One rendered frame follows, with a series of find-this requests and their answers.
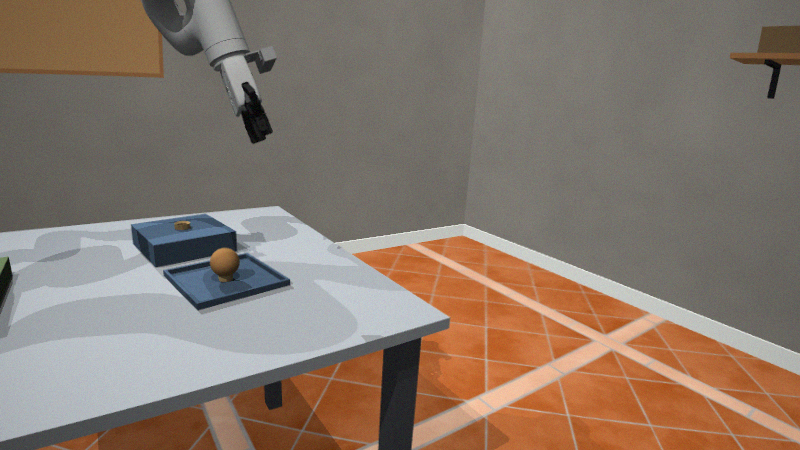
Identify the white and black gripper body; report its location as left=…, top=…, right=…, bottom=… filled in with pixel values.
left=213, top=54, right=262, bottom=117

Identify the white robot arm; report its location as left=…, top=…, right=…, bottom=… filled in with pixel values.
left=141, top=0, right=277, bottom=74

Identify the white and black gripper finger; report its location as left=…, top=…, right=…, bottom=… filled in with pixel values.
left=241, top=111, right=266, bottom=144
left=242, top=82, right=273, bottom=138

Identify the blue square tray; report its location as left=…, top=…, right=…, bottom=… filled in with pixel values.
left=163, top=253, right=290, bottom=310

